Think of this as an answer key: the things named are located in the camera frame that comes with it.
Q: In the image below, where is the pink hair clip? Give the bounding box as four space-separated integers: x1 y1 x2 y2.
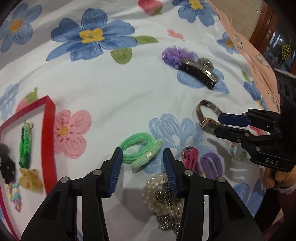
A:
181 147 199 171

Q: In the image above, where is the green hair tie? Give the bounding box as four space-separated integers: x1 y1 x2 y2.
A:
119 131 164 173

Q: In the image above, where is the rose gold wristwatch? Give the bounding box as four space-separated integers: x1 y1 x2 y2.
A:
196 99 223 135

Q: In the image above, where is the purple hair tie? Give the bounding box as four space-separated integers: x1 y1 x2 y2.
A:
199 152 224 179

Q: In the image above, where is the white pearl bracelet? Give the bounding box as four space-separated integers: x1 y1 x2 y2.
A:
141 172 186 216

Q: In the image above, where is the yellow hair claw clip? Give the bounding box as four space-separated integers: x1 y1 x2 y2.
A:
18 168 44 192

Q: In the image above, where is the green braided keychain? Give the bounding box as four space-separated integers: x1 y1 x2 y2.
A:
18 120 33 169

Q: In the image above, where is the pastel candy bead bracelet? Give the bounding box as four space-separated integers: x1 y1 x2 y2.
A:
6 182 22 212

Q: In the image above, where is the black scrunchie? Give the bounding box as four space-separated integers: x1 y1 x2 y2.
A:
0 144 16 184

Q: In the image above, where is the red jewelry tray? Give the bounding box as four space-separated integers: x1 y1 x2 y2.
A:
1 96 57 240

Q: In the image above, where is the person's right hand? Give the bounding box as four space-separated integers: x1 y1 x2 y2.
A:
263 166 296 194

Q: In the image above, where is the pink balloon print blanket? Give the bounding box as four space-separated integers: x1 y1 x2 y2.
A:
208 1 280 113

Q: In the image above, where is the black glitter hair clip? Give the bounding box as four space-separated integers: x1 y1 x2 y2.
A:
180 58 219 89

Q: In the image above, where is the floral white bed sheet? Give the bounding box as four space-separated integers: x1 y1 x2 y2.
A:
0 0 282 241

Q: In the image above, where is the person's pink sleeve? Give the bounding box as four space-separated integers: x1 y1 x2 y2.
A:
254 188 295 237

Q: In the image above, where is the purple fluffy scrunchie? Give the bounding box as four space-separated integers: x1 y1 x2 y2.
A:
162 46 196 70

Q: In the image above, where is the silver chain bracelet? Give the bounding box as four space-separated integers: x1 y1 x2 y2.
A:
152 189 186 235

